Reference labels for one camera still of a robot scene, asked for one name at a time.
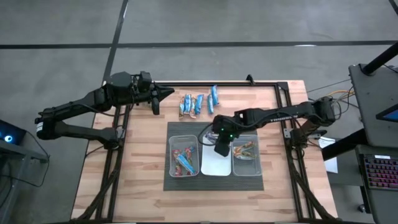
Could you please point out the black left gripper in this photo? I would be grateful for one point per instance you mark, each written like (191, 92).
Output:
(144, 96)

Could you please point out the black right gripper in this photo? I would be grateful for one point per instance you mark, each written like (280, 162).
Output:
(225, 127)

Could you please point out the green purple granola bar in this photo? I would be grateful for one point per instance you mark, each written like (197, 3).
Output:
(211, 136)

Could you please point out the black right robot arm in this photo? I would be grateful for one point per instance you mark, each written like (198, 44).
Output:
(280, 113)

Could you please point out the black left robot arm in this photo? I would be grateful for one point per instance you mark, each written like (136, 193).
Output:
(77, 133)

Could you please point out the orange blue granola bar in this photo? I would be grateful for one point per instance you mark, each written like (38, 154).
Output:
(182, 109)
(193, 110)

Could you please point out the white plastic bin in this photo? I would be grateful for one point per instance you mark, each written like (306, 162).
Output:
(216, 166)

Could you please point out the clear plastic bin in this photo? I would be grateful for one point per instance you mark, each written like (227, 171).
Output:
(247, 169)

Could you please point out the dark woven placemat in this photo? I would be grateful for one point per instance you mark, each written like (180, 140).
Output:
(214, 183)

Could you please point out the frosted translucent plastic bin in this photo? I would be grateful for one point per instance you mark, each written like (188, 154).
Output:
(183, 140)

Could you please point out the white paper sheet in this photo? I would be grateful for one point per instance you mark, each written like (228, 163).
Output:
(332, 165)

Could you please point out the black slanted stand beam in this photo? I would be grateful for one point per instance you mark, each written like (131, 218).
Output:
(345, 144)

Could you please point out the grey workstation desk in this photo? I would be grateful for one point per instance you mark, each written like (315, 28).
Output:
(370, 102)

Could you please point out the grey equipment cart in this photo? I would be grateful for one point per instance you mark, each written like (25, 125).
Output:
(18, 152)

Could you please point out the backlit computer keyboard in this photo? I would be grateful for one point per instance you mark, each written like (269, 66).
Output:
(382, 172)

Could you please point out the tilted computer screen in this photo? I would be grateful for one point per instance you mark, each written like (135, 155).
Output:
(390, 115)

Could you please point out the dark keyboard shelf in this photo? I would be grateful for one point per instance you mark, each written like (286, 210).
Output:
(385, 205)

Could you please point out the black stand pole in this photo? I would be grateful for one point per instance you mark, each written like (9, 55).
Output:
(379, 59)

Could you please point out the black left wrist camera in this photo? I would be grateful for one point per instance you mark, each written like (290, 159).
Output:
(144, 80)

